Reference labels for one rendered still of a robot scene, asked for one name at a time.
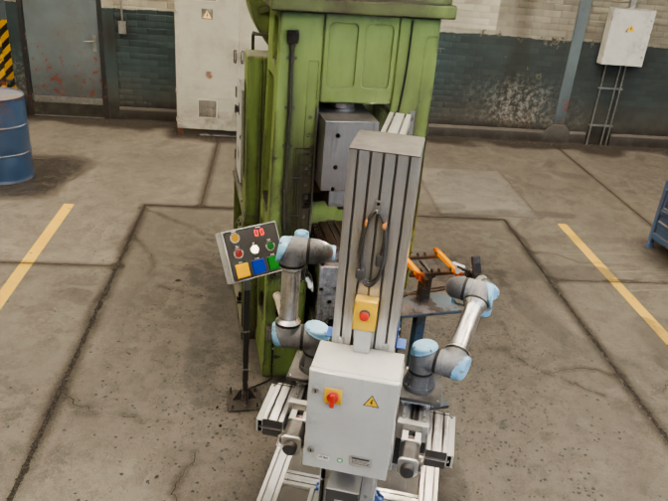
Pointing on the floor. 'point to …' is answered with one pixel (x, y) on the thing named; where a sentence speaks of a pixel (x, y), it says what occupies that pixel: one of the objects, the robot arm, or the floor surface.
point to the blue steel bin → (660, 223)
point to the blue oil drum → (14, 138)
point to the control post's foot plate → (244, 400)
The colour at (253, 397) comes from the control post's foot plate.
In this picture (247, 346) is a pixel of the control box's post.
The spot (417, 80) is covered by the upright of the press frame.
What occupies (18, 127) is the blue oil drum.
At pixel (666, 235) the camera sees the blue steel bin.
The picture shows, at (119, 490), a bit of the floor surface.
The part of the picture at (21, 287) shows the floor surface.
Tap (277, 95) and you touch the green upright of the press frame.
